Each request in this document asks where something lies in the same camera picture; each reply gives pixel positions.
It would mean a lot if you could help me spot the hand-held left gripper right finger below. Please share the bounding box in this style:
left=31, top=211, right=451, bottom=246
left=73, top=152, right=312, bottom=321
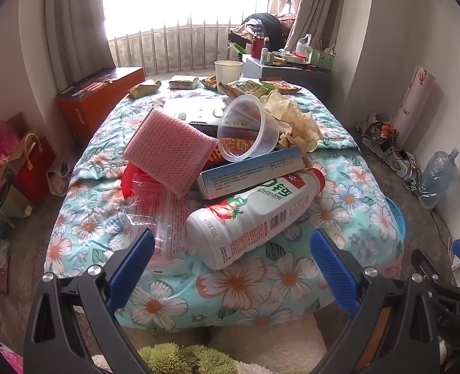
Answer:
left=310, top=228, right=443, bottom=374

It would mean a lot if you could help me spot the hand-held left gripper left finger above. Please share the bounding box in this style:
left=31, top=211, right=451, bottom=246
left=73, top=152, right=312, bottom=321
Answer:
left=23, top=228, right=155, bottom=374

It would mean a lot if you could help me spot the blue mesh waste basket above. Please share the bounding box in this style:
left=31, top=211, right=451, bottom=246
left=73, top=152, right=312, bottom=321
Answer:
left=384, top=195, right=407, bottom=242

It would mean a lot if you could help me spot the clear zip bag red slider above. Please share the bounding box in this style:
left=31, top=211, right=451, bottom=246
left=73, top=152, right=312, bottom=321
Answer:
left=121, top=164, right=203, bottom=266

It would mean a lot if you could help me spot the white bottle with red cap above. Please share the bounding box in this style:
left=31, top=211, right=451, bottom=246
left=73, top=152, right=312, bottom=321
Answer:
left=185, top=167, right=326, bottom=271

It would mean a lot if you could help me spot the pink scrubbing sponge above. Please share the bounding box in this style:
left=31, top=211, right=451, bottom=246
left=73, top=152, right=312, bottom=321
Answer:
left=122, top=108, right=219, bottom=199

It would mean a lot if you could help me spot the blue and white carton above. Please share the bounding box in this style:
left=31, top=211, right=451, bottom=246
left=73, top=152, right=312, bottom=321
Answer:
left=197, top=146, right=312, bottom=200

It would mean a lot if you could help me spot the red snack packet yellow print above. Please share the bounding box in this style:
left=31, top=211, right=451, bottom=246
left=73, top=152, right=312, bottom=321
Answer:
left=204, top=137, right=259, bottom=166

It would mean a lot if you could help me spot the clear plastic cup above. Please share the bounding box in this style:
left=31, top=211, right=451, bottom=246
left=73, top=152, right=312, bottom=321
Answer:
left=216, top=94, right=280, bottom=163

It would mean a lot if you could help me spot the floral turquoise blanket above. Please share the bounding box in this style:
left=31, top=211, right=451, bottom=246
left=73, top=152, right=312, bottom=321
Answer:
left=45, top=80, right=404, bottom=333

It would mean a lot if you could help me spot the large clear water bottle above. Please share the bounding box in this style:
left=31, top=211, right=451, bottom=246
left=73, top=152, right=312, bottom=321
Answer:
left=419, top=148, right=460, bottom=210

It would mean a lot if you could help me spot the white plush blanket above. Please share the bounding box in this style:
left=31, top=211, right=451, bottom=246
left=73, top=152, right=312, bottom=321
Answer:
left=92, top=314, right=328, bottom=374

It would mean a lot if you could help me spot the white power strip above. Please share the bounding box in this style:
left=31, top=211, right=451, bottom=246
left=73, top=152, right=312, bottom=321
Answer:
left=384, top=150, right=412, bottom=178

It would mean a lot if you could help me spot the green plush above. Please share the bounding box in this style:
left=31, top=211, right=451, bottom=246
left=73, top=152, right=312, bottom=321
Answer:
left=137, top=343, right=238, bottom=374

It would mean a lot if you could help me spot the white cloth bag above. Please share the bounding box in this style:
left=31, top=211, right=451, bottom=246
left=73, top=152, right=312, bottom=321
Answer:
left=46, top=160, right=75, bottom=197

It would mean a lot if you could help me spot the red gift bag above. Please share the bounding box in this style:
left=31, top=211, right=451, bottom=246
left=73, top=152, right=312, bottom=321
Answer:
left=14, top=132, right=57, bottom=205

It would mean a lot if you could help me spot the grey-green paper bag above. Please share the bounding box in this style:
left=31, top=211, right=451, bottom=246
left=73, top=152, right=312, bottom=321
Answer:
left=0, top=179, right=34, bottom=219

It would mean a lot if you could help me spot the bag of clutter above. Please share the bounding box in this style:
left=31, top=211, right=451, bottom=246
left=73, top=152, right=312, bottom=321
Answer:
left=360, top=114, right=400, bottom=152

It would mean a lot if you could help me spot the crumpled beige rubber glove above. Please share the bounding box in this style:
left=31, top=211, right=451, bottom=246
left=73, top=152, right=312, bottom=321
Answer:
left=262, top=90, right=324, bottom=152

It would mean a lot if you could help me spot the white panel with orange print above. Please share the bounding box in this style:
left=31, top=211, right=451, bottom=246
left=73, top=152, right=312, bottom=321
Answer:
left=394, top=65, right=436, bottom=137

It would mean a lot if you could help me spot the orange cardboard box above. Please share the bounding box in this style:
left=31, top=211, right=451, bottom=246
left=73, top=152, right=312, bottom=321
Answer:
left=56, top=67, right=146, bottom=145

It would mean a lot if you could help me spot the white flat device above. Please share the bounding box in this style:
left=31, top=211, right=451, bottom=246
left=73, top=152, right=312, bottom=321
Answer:
left=163, top=99, right=231, bottom=125

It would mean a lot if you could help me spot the pink plastic bag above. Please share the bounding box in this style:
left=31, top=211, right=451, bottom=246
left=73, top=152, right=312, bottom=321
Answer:
left=0, top=117, right=20, bottom=160

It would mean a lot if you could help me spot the grey cabinet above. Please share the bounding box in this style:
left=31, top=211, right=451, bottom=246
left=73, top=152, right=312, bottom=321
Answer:
left=241, top=54, right=332, bottom=94

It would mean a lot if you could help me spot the yellow-green snack packet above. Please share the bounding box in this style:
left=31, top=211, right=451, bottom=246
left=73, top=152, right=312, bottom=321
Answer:
left=224, top=79, right=270, bottom=100

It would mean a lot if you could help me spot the green plastic basket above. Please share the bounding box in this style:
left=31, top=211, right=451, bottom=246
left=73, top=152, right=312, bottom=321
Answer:
left=310, top=49, right=336, bottom=69

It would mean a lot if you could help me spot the white paper cup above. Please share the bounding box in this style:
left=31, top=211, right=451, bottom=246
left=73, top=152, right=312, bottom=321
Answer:
left=213, top=60, right=243, bottom=85

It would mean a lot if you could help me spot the metal window railing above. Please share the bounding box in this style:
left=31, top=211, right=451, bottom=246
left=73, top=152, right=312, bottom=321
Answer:
left=107, top=19, right=231, bottom=76

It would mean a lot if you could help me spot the red thermos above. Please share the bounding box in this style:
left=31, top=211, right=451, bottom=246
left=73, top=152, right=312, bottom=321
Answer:
left=252, top=33, right=267, bottom=60

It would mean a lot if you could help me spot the grey curtain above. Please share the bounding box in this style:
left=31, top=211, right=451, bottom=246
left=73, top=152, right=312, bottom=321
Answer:
left=284, top=0, right=347, bottom=65
left=45, top=0, right=116, bottom=98

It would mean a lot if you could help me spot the black bag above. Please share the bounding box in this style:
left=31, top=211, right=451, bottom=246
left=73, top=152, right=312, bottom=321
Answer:
left=240, top=13, right=285, bottom=51

